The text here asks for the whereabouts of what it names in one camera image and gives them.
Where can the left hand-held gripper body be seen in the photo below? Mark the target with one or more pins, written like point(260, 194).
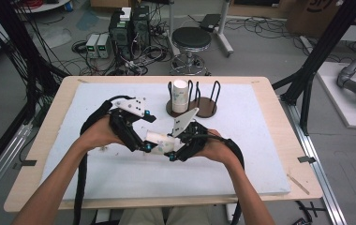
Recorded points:
point(126, 125)

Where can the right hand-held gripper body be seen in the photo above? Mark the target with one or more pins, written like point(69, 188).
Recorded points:
point(195, 140)

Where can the floral paper cup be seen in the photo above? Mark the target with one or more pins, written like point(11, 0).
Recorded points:
point(160, 143)

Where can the stack of paper cups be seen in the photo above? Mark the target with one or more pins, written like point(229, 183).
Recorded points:
point(179, 97)

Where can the person's right hand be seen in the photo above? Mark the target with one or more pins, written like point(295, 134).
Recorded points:
point(219, 151)

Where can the person's left hand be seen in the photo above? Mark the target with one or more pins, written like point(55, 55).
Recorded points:
point(101, 136)

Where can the white foam mat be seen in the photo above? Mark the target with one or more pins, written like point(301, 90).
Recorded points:
point(166, 178)

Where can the person's legs in beige trousers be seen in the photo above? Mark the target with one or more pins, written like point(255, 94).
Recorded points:
point(141, 217)

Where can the grey power supply unit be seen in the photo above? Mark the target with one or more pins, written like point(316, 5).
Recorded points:
point(92, 45)
point(104, 45)

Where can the black computer tower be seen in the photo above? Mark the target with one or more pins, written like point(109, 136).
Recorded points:
point(120, 37)
point(141, 28)

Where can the black round stool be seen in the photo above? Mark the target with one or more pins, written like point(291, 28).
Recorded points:
point(191, 37)

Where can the black tape piece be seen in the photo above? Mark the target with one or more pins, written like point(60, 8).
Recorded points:
point(306, 159)
point(29, 162)

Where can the small white box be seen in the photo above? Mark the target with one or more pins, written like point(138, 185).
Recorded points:
point(125, 14)

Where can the thin wooden stick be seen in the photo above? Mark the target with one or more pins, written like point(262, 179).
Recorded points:
point(298, 184)

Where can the black flat device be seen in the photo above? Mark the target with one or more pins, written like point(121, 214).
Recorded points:
point(210, 22)

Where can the open cardboard box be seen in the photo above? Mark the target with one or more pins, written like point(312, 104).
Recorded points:
point(104, 3)

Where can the white round table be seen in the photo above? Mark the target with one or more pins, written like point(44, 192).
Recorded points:
point(46, 5)

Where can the white floor platform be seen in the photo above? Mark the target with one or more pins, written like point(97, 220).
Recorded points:
point(338, 106)

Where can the printed cardboard box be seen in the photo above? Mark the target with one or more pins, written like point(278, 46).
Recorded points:
point(310, 18)

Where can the aluminium rail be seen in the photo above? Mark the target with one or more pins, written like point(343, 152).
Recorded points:
point(1, 168)
point(319, 175)

